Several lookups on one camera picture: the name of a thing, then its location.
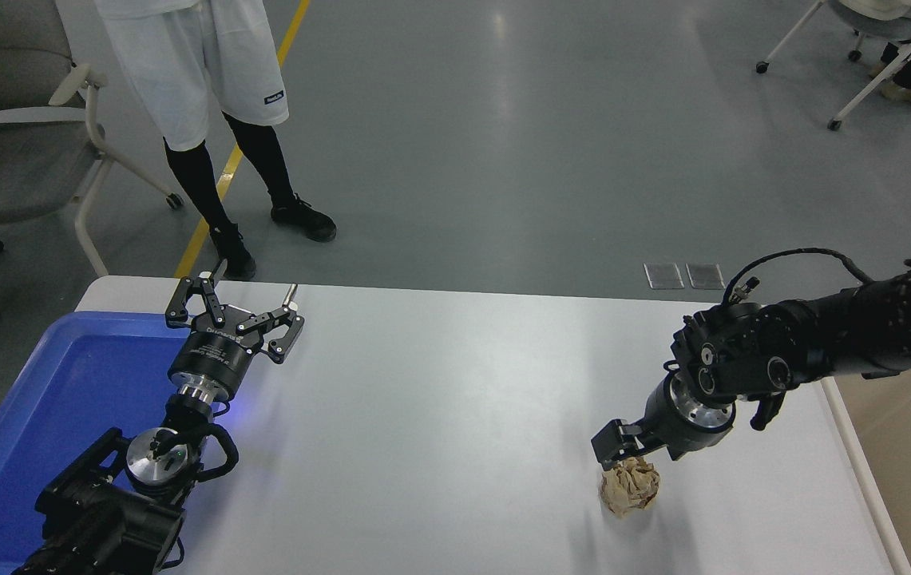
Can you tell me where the tan paper ball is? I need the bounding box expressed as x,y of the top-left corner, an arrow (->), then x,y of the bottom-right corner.
600,455 -> 661,519

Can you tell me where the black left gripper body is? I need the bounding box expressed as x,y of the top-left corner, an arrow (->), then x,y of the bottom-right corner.
167,316 -> 265,394

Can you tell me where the blue plastic tray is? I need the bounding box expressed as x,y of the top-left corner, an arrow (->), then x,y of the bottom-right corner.
0,311 -> 226,573

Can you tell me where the clear floor plate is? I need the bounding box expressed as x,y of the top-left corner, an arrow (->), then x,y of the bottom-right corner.
686,263 -> 726,290
644,263 -> 685,290

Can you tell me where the white frame wheeled chair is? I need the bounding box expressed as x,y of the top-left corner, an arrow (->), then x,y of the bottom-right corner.
756,0 -> 911,133

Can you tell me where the large pale bin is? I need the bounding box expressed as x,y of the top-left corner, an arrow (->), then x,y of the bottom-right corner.
821,369 -> 911,575

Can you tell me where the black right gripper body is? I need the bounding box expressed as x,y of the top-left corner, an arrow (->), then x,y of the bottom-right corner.
642,381 -> 734,463

